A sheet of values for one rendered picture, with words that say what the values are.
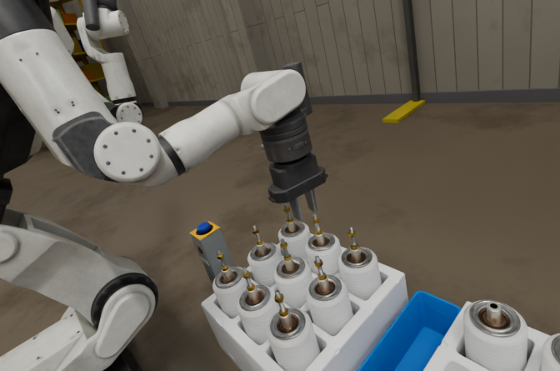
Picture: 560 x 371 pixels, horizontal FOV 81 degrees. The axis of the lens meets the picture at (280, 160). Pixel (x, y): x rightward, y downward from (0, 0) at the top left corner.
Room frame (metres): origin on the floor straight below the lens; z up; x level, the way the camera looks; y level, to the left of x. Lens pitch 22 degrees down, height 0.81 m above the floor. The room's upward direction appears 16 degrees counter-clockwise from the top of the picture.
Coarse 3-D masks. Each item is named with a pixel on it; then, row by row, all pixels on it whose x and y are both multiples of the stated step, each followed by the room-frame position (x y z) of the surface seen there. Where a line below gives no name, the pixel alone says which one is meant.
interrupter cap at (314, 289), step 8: (312, 280) 0.61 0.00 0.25; (328, 280) 0.59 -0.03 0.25; (336, 280) 0.59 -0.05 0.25; (312, 288) 0.58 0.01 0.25; (320, 288) 0.58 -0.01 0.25; (336, 288) 0.56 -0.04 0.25; (312, 296) 0.56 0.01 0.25; (320, 296) 0.55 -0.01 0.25; (328, 296) 0.55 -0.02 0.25; (336, 296) 0.54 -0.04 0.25
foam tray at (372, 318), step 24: (384, 288) 0.60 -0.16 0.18; (216, 312) 0.67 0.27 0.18; (360, 312) 0.55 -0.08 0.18; (384, 312) 0.57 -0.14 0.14; (216, 336) 0.71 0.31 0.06; (240, 336) 0.58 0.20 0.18; (336, 336) 0.51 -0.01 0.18; (360, 336) 0.52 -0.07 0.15; (240, 360) 0.60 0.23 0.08; (264, 360) 0.50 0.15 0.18; (336, 360) 0.47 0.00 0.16; (360, 360) 0.51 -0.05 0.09
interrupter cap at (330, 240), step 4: (312, 236) 0.77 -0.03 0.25; (324, 236) 0.76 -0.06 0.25; (328, 236) 0.75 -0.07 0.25; (332, 236) 0.75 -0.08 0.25; (308, 240) 0.76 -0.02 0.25; (312, 240) 0.75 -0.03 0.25; (316, 240) 0.75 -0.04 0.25; (328, 240) 0.74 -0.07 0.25; (332, 240) 0.73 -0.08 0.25; (308, 244) 0.74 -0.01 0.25; (312, 244) 0.74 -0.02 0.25; (316, 244) 0.74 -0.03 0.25; (320, 244) 0.73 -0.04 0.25; (324, 244) 0.73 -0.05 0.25; (328, 244) 0.72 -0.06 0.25; (332, 244) 0.71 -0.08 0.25; (312, 248) 0.72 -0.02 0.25; (316, 248) 0.72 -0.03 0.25; (320, 248) 0.71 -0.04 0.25; (324, 248) 0.71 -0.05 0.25
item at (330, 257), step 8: (336, 240) 0.73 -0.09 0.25; (328, 248) 0.71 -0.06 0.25; (336, 248) 0.71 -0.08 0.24; (312, 256) 0.71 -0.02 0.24; (320, 256) 0.70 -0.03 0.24; (328, 256) 0.69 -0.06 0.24; (336, 256) 0.70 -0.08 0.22; (312, 264) 0.71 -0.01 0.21; (328, 264) 0.70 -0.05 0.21; (336, 264) 0.70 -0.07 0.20; (312, 272) 0.73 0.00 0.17; (328, 272) 0.70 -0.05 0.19; (336, 272) 0.70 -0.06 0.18
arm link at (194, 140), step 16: (208, 112) 0.50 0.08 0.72; (224, 112) 0.50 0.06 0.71; (176, 128) 0.48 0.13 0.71; (192, 128) 0.47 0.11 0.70; (208, 128) 0.48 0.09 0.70; (224, 128) 0.49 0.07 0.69; (160, 144) 0.46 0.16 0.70; (176, 144) 0.45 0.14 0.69; (192, 144) 0.46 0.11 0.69; (208, 144) 0.47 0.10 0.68; (224, 144) 0.50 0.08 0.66; (160, 160) 0.43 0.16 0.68; (176, 160) 0.45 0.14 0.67; (192, 160) 0.46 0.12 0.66; (160, 176) 0.43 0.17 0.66; (176, 176) 0.46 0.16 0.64
